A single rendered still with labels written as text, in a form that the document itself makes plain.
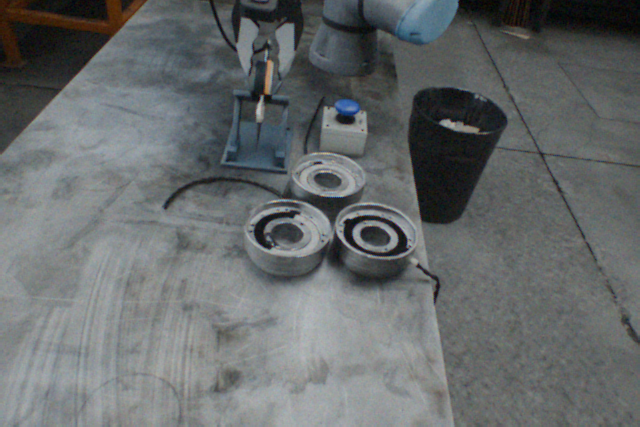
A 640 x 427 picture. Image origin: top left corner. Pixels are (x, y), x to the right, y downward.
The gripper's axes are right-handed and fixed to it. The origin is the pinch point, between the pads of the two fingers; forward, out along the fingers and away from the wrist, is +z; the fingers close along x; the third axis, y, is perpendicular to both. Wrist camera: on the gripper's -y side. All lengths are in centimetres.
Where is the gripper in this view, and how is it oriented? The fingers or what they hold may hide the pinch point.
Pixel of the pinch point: (264, 71)
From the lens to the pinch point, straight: 81.8
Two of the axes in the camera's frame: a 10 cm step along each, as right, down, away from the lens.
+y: 0.2, -6.1, 7.9
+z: -1.2, 7.8, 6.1
